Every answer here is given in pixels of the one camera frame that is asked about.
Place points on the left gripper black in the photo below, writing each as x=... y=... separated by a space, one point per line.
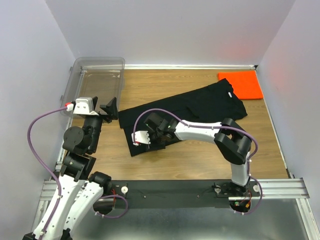
x=111 y=108

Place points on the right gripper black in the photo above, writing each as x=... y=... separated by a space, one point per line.
x=156 y=146

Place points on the black t-shirt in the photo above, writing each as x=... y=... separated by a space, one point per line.
x=209 y=104

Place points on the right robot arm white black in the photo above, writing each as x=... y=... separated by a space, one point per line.
x=231 y=140

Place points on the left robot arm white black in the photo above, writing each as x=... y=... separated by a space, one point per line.
x=77 y=187

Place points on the clear plastic bin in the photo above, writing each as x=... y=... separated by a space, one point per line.
x=101 y=77

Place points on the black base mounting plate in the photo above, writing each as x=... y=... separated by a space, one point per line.
x=181 y=194

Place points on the folded orange t-shirt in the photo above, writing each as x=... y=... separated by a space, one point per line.
x=245 y=84

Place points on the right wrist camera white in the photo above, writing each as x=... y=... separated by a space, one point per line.
x=140 y=137

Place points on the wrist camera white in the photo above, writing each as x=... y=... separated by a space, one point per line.
x=82 y=106
x=140 y=137

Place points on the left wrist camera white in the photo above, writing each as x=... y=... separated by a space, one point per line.
x=82 y=106

